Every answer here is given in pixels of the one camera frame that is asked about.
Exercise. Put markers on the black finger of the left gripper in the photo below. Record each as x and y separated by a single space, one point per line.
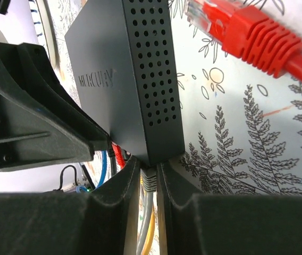
40 124

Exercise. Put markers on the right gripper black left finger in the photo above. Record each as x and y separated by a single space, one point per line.
104 221

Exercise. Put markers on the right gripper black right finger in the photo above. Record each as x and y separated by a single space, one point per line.
193 222

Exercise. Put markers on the dark grey network switch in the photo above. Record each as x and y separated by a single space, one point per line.
122 57

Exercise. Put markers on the blue striped white plate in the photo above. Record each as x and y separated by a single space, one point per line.
45 31

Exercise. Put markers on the floral patterned table mat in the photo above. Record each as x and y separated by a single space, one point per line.
239 75

